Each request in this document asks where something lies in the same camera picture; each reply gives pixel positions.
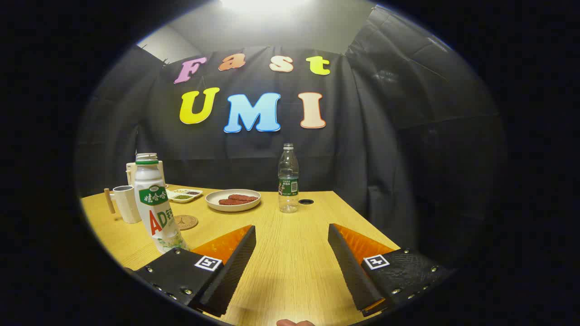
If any white round plate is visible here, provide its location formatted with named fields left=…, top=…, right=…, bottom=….
left=205, top=189, right=261, bottom=212

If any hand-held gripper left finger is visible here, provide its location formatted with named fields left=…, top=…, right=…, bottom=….
left=135, top=225, right=256, bottom=317

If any white cup wooden handle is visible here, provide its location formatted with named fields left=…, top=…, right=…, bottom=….
left=104, top=185, right=142, bottom=224

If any clear plastic water bottle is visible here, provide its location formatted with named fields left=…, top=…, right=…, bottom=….
left=278, top=143, right=300, bottom=214

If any cream toaster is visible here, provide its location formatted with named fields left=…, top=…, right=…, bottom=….
left=126, top=161, right=164, bottom=186

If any black backdrop cloth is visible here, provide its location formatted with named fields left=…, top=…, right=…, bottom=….
left=75, top=5, right=506, bottom=254

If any white divided bean dish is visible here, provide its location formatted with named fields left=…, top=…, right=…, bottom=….
left=166, top=188, right=203, bottom=203

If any white juice bottle green ring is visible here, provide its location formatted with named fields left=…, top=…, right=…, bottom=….
left=134, top=153, right=189, bottom=253

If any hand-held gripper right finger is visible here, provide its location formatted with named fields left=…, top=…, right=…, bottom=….
left=328, top=223, right=455, bottom=317

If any wooden table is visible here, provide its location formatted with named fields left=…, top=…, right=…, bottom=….
left=81, top=183, right=401, bottom=326

